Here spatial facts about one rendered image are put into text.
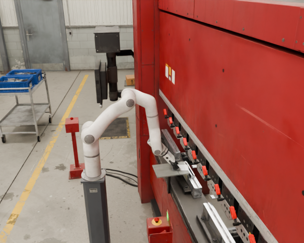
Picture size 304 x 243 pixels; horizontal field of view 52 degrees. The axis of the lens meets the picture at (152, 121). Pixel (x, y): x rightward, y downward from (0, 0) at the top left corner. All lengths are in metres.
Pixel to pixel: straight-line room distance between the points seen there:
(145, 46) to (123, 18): 6.29
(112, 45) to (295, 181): 2.30
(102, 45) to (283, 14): 2.17
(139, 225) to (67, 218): 0.80
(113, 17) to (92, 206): 7.28
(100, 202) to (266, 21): 1.83
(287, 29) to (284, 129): 0.36
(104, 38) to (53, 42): 6.56
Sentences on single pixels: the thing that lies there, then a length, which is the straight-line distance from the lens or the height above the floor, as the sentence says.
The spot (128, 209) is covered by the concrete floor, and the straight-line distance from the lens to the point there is 3.72.
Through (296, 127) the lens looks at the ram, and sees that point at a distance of 1.19.
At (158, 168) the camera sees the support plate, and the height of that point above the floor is 1.00.
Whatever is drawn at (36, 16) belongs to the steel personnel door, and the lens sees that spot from 9.61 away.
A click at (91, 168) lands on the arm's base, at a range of 2.41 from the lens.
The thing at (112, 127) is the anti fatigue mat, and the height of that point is 0.01.
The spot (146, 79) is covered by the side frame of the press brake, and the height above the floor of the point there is 1.50.
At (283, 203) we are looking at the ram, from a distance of 1.34.
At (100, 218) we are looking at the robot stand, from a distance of 2.66.
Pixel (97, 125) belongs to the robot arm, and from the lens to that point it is 2.24.
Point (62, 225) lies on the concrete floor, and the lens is 3.64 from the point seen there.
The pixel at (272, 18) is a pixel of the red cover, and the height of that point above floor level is 2.25.
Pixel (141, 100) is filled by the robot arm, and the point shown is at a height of 1.60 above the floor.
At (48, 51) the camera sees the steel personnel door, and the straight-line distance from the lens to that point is 9.69.
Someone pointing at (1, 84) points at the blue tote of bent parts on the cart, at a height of 0.98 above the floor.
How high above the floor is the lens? 2.37
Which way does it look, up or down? 24 degrees down
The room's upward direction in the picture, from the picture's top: straight up
